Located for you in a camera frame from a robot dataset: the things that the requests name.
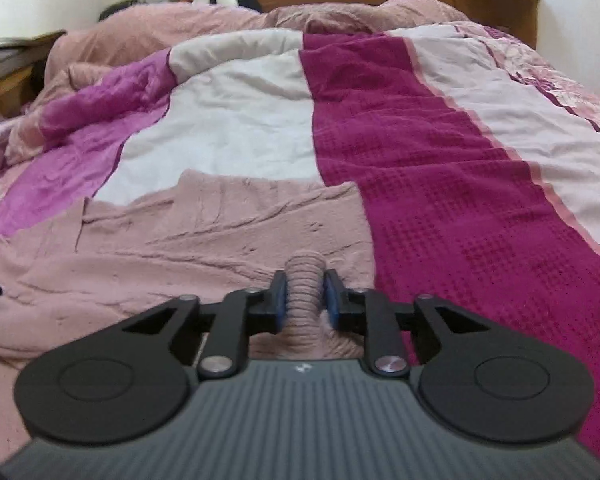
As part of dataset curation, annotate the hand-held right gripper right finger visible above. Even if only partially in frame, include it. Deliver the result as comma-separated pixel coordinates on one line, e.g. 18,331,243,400
323,268,492,378

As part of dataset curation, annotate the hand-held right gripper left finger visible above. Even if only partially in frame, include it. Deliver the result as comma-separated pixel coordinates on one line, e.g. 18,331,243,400
122,270,288,380

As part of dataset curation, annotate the pink knit cardigan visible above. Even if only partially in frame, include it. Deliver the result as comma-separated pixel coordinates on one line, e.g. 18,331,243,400
0,169,412,461

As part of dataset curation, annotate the magenta white striped bedspread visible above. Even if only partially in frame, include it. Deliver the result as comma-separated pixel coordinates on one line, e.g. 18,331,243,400
0,20,600,466

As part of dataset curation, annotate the carved wooden headboard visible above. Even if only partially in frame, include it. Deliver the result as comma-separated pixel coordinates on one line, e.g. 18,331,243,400
0,30,67,123

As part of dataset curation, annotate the pink and purple quilt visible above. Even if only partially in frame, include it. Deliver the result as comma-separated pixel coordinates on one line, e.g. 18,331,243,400
5,0,473,161

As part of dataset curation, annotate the wooden bed side board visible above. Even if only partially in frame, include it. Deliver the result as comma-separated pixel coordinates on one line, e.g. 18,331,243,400
255,0,541,51

